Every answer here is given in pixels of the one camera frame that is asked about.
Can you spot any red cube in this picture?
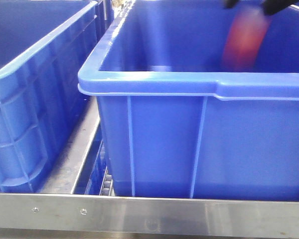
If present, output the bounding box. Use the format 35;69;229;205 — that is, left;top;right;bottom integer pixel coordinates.
222;6;271;72

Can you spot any stainless steel shelf rail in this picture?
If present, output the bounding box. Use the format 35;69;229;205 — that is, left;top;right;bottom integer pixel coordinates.
0;193;299;239

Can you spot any upper left blue crate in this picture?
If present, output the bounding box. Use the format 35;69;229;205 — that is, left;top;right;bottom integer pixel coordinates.
0;0;102;193

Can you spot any blue crate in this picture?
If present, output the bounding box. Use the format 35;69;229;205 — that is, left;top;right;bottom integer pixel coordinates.
0;0;102;193
78;0;299;201

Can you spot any upper middle blue crate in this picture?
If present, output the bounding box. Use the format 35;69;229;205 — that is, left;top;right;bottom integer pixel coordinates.
78;0;299;201

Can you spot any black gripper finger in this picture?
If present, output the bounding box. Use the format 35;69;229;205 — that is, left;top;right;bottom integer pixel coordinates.
261;0;299;15
223;0;239;9

